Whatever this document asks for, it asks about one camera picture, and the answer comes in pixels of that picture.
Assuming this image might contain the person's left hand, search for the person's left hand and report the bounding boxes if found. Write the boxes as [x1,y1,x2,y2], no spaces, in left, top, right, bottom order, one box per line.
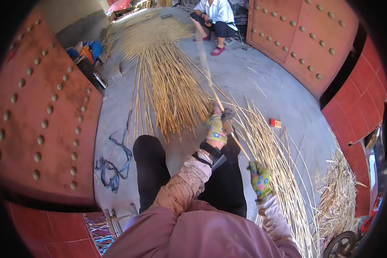
[206,103,236,144]

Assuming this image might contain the person's right hand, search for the person's right hand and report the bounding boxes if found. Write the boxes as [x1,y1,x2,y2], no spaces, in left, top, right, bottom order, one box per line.
[247,161,273,200]

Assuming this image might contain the long single reed stalk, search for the long single reed stalk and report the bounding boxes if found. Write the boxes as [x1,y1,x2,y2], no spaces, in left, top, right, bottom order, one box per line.
[195,27,251,163]

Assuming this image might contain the spread of peeled reeds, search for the spread of peeled reeds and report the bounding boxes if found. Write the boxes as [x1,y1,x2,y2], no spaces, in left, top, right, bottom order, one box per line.
[213,92,318,258]

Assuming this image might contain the black wrist band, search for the black wrist band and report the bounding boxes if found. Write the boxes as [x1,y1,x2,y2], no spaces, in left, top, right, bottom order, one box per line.
[192,140,228,171]

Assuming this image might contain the large bundle of unpeeled reeds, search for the large bundle of unpeeled reeds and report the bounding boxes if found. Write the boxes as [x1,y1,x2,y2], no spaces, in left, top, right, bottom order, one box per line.
[101,15,214,145]

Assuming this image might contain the person's body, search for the person's body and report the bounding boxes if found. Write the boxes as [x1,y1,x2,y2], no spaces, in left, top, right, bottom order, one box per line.
[103,199,302,258]

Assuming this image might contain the heap of reed husks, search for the heap of reed husks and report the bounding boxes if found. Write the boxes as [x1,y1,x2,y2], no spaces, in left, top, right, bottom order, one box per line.
[312,142,369,241]

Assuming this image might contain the person's legs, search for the person's legs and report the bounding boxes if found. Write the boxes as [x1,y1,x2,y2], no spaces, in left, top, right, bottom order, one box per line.
[132,125,247,218]

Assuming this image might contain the rusty red studded door leaf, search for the rusty red studded door leaf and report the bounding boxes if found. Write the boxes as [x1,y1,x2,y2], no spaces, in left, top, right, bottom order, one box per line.
[246,0,360,99]
[0,6,104,207]

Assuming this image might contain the black wheel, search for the black wheel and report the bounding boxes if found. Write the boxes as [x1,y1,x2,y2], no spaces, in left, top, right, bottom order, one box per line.
[322,230,358,258]

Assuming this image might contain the grey brick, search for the grey brick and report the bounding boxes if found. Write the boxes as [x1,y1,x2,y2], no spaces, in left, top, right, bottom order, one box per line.
[108,64,123,83]

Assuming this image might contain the steel thermos flask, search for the steel thermos flask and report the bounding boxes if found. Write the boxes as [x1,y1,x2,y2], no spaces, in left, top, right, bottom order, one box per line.
[92,72,108,90]

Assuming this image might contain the heap of blue orange bags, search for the heap of blue orange bags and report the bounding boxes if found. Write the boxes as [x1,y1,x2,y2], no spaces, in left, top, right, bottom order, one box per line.
[66,40,104,66]

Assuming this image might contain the pink cloth heap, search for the pink cloth heap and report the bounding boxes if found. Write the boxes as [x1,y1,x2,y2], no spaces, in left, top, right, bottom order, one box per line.
[108,0,132,12]

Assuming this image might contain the wooden stool with woven seat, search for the wooden stool with woven seat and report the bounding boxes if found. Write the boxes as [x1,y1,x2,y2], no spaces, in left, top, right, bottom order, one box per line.
[83,203,140,256]

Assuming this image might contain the blue fabric strap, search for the blue fabric strap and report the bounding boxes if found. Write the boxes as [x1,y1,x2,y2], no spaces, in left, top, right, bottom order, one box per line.
[94,110,134,194]

